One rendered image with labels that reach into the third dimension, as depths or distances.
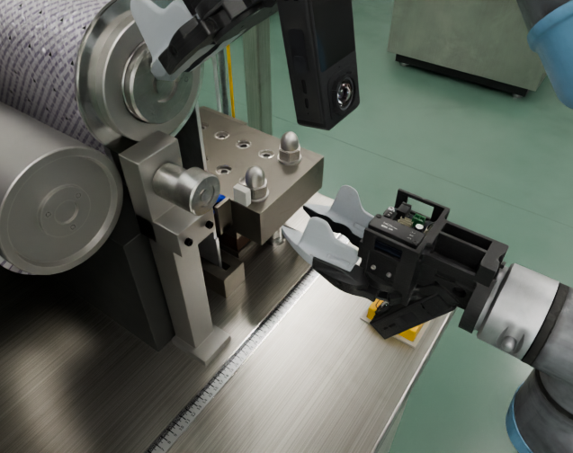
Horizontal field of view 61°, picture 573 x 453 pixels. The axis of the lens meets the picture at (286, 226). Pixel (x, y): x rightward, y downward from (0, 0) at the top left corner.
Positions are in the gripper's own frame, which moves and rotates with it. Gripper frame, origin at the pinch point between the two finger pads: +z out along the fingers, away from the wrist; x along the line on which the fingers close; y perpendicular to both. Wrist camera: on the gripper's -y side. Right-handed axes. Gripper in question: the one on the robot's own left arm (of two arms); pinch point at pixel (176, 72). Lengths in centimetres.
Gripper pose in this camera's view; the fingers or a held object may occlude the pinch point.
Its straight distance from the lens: 43.2
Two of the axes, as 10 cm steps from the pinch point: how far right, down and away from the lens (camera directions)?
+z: -6.3, 1.6, 7.6
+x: -5.7, 5.6, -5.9
